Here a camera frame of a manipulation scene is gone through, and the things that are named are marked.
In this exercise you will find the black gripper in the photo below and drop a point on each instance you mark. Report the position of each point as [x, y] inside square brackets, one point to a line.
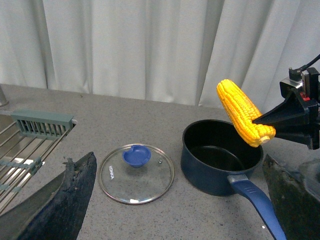
[299, 112]

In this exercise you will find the left gripper worn black right finger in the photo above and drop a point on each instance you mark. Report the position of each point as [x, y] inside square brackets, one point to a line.
[297, 210]

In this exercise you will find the left gripper worn black left finger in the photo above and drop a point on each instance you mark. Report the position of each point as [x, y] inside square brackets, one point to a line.
[57, 210]

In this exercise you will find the yellow corn cob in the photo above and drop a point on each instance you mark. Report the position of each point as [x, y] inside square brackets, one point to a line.
[242, 112]

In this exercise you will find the glass lid blue knob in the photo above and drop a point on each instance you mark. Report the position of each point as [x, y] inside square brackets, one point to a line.
[136, 174]

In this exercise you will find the metal sink drying rack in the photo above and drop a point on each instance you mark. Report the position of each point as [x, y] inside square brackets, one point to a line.
[27, 138]

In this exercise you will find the dark blue saucepan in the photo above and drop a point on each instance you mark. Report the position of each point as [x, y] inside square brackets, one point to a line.
[217, 161]

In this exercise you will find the white curtain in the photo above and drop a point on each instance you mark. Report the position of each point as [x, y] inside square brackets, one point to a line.
[172, 51]

